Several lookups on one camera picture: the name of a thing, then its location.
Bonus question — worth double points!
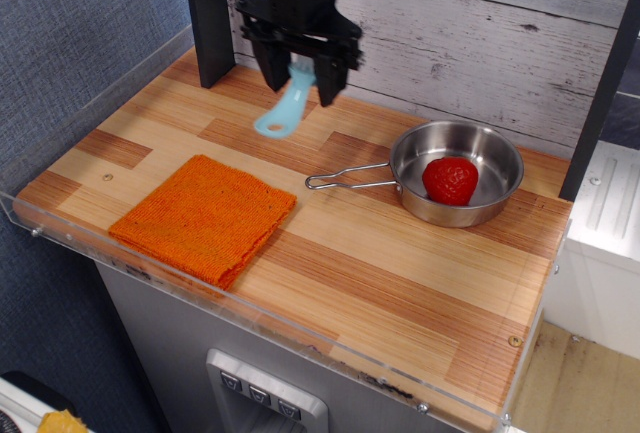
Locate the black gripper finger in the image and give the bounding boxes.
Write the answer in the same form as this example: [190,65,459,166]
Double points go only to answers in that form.
[251,40,291,92]
[314,56,348,107]

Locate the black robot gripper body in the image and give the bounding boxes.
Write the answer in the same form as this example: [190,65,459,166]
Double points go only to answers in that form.
[236,0,362,70]

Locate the light blue dish brush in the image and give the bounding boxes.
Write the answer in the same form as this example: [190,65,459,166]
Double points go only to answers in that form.
[254,55,316,139]

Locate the red toy strawberry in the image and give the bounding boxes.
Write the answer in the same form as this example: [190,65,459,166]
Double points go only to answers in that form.
[422,157,479,206]

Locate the folded orange cloth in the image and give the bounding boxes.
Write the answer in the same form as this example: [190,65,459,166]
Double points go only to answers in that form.
[109,155,297,291]

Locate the small steel pan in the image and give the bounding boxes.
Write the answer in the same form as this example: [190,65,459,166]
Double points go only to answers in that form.
[305,121,524,228]

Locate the clear acrylic table guard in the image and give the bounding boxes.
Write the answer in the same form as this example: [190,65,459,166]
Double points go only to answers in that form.
[9,51,570,432]

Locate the silver dispenser button panel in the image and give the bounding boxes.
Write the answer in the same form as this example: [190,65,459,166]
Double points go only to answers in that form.
[206,348,329,432]

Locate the white appliance at right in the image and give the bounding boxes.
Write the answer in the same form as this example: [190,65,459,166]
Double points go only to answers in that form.
[542,141,639,358]

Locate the black and yellow object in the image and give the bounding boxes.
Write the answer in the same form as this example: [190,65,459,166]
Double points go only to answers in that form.
[1,371,80,432]

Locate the dark left vertical post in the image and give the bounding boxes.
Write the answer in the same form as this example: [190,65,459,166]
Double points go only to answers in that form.
[188,0,236,88]

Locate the dark vertical post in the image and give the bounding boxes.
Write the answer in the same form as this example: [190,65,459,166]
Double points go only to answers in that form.
[559,0,639,201]
[188,0,236,88]

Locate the dark right vertical post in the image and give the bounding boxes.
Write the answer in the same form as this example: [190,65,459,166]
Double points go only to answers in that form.
[559,0,639,201]

